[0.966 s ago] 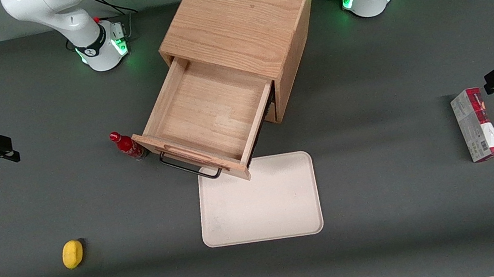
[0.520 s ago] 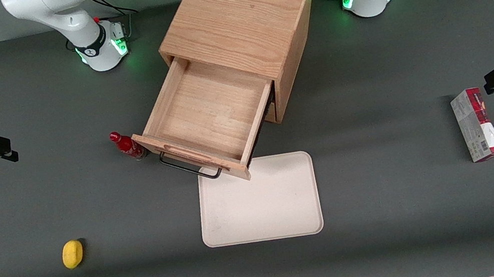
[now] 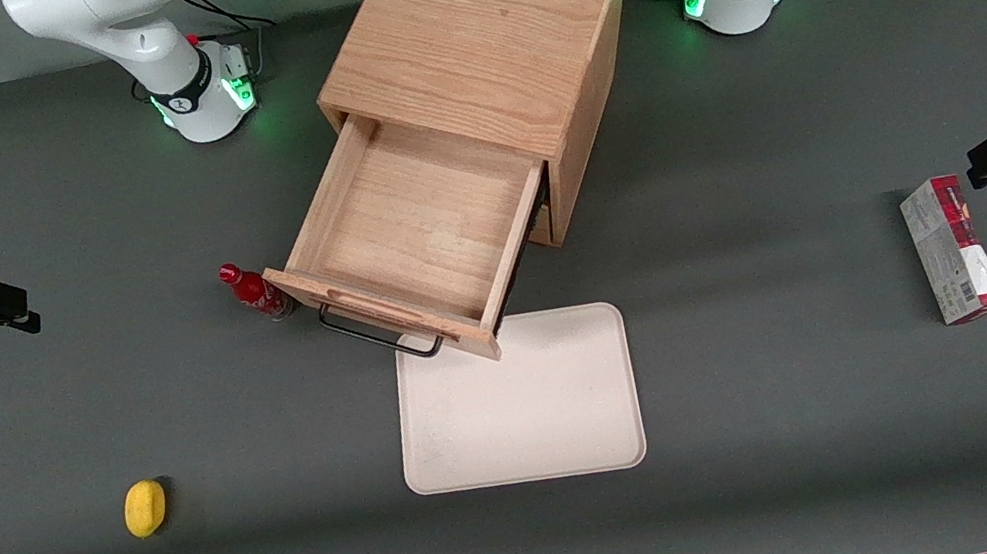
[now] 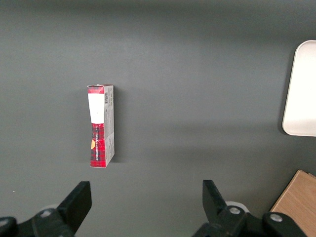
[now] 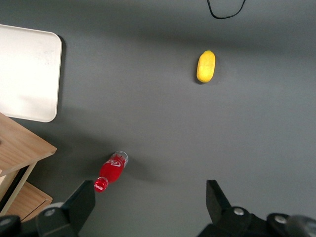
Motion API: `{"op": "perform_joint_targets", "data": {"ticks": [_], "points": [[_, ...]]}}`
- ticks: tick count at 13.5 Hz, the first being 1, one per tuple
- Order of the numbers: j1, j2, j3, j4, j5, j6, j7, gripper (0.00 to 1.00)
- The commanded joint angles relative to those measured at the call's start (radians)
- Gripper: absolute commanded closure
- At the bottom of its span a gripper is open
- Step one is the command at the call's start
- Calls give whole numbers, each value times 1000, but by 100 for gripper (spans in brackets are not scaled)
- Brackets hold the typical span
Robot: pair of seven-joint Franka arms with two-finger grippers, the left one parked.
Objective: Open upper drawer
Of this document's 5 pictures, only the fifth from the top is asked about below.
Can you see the red cola bottle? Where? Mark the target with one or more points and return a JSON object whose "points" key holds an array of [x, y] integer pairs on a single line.
{"points": [[111, 170]]}

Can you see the yellow lemon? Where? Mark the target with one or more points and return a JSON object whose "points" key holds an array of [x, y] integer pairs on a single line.
{"points": [[206, 66]]}

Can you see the closed wooden drawer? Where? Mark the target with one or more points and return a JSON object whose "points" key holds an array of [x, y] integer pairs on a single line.
{"points": [[27, 200]]}

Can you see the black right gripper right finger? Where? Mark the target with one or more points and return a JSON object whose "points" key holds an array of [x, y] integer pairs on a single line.
{"points": [[219, 202]]}

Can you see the cream rectangular plastic tray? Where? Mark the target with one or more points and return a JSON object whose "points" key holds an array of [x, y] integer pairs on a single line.
{"points": [[27, 74]]}

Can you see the wooden two-drawer cabinet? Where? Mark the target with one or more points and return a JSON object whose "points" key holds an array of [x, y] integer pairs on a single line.
{"points": [[49, 199]]}

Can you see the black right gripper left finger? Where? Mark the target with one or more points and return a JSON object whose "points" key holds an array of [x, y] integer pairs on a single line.
{"points": [[71, 209]]}

